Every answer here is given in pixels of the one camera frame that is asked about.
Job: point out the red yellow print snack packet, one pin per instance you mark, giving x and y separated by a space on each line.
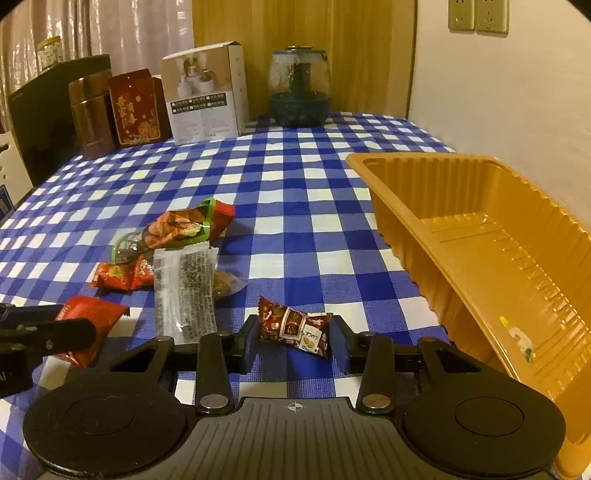
121 275

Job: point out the red green sausage packet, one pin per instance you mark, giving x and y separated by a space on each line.
184 226

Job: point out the clear seaweed snack packet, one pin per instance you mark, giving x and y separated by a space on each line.
184 295

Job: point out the plain red snack packet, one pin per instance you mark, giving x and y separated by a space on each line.
97 311

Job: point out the white plastic panel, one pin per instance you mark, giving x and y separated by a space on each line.
11 166

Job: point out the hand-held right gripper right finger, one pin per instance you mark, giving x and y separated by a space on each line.
339 344

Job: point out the red gold print box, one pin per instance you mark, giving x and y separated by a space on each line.
138 110

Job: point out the dark red snack packet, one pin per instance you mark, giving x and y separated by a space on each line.
295 330

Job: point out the glass jar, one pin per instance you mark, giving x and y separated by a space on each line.
49 54

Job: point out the white cardboard box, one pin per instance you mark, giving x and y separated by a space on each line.
207 92

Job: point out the blue white checkered tablecloth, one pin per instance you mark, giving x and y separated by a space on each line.
286 184

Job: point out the orange plastic tray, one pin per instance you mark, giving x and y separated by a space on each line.
485 249

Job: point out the white sheer curtain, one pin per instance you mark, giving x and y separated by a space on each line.
138 27

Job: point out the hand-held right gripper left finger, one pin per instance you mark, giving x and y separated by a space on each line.
248 344

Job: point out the glass dome green base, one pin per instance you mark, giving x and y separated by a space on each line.
300 87

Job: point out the small clear pastry packet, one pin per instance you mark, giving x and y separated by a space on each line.
227 282

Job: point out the beige wall socket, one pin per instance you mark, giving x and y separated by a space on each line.
493 16
461 14

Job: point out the brown metal canister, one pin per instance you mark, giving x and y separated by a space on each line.
92 120

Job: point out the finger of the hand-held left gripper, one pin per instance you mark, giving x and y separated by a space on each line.
32 312
64 334

